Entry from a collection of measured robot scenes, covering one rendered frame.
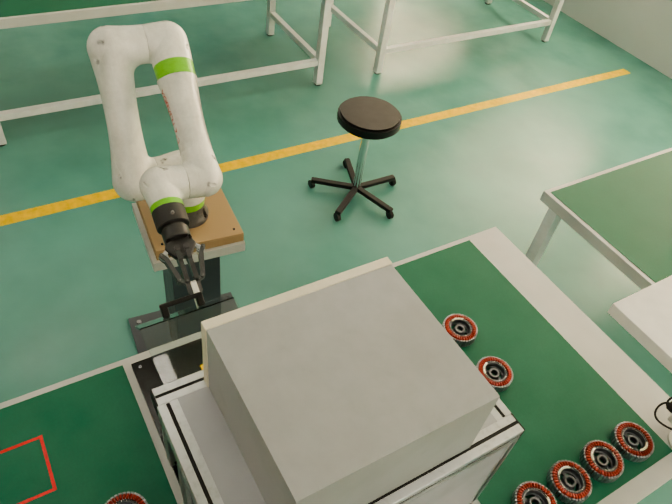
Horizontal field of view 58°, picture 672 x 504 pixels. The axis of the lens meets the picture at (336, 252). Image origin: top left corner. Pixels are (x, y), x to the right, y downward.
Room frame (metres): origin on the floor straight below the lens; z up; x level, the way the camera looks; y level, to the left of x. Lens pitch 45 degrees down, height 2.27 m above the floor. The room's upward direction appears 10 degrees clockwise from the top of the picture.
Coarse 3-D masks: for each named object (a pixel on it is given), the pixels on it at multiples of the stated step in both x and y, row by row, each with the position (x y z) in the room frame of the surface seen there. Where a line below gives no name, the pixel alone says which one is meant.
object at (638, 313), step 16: (656, 288) 1.14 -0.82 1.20; (624, 304) 1.06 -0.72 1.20; (640, 304) 1.07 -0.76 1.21; (656, 304) 1.08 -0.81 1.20; (624, 320) 1.02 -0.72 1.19; (640, 320) 1.01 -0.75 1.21; (656, 320) 1.02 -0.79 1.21; (640, 336) 0.98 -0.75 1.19; (656, 336) 0.97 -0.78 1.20; (656, 352) 0.94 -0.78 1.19; (656, 416) 1.05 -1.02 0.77
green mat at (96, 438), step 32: (96, 384) 0.85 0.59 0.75; (128, 384) 0.87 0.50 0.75; (0, 416) 0.72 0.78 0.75; (32, 416) 0.73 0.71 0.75; (64, 416) 0.75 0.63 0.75; (96, 416) 0.76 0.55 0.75; (128, 416) 0.78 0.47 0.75; (0, 448) 0.63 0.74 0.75; (32, 448) 0.65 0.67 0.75; (64, 448) 0.66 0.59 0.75; (96, 448) 0.68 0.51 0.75; (128, 448) 0.69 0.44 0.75; (0, 480) 0.56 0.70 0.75; (32, 480) 0.57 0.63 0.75; (64, 480) 0.58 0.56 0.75; (96, 480) 0.60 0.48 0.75; (128, 480) 0.61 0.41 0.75; (160, 480) 0.62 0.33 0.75
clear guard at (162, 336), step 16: (208, 304) 0.96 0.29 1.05; (224, 304) 0.96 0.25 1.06; (160, 320) 0.89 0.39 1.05; (176, 320) 0.88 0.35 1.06; (192, 320) 0.89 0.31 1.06; (144, 336) 0.82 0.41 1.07; (160, 336) 0.83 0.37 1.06; (176, 336) 0.84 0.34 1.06; (192, 336) 0.84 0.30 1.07; (160, 352) 0.78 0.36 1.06; (176, 352) 0.79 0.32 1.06; (192, 352) 0.80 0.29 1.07; (160, 368) 0.74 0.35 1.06; (176, 368) 0.75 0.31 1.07; (192, 368) 0.76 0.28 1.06
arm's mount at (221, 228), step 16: (144, 208) 1.53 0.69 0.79; (208, 208) 1.59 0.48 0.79; (224, 208) 1.61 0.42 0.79; (144, 224) 1.48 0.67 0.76; (208, 224) 1.51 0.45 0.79; (224, 224) 1.53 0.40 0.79; (160, 240) 1.39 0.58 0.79; (208, 240) 1.44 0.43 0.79; (224, 240) 1.46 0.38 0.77; (240, 240) 1.50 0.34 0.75
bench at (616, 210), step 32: (640, 160) 2.46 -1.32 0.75; (544, 192) 2.09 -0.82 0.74; (576, 192) 2.12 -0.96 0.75; (608, 192) 2.16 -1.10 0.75; (640, 192) 2.21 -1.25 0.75; (544, 224) 2.08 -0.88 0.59; (576, 224) 1.94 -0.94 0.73; (608, 224) 1.95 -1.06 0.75; (640, 224) 1.98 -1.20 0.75; (608, 256) 1.80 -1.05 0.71; (640, 256) 1.78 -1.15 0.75; (640, 288) 1.66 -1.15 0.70
